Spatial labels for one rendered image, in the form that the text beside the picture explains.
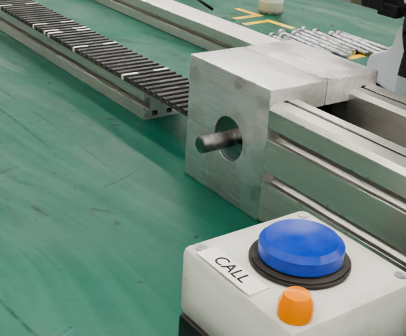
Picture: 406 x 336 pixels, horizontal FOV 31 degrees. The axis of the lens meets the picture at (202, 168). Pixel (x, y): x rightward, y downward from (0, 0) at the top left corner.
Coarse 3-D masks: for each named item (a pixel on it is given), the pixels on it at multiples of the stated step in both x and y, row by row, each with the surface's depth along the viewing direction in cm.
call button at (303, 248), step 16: (272, 224) 34; (288, 224) 34; (304, 224) 34; (320, 224) 34; (272, 240) 33; (288, 240) 33; (304, 240) 33; (320, 240) 33; (336, 240) 33; (272, 256) 32; (288, 256) 32; (304, 256) 32; (320, 256) 32; (336, 256) 32; (288, 272) 32; (304, 272) 32; (320, 272) 32
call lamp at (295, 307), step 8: (288, 288) 30; (296, 288) 30; (304, 288) 30; (280, 296) 30; (288, 296) 29; (296, 296) 29; (304, 296) 29; (280, 304) 29; (288, 304) 29; (296, 304) 29; (304, 304) 29; (312, 304) 29; (280, 312) 30; (288, 312) 29; (296, 312) 29; (304, 312) 29; (312, 312) 29; (288, 320) 29; (296, 320) 29; (304, 320) 29
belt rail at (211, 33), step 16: (96, 0) 108; (112, 0) 105; (128, 0) 101; (144, 0) 98; (160, 0) 98; (144, 16) 98; (160, 16) 95; (176, 16) 92; (192, 16) 91; (208, 16) 91; (176, 32) 93; (192, 32) 91; (208, 32) 87; (224, 32) 84; (240, 32) 85; (256, 32) 85; (208, 48) 88; (224, 48) 85
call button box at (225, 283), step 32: (192, 256) 34; (224, 256) 34; (256, 256) 33; (352, 256) 34; (192, 288) 34; (224, 288) 32; (256, 288) 31; (320, 288) 32; (352, 288) 32; (384, 288) 32; (192, 320) 35; (224, 320) 33; (256, 320) 31; (320, 320) 30; (352, 320) 31; (384, 320) 32
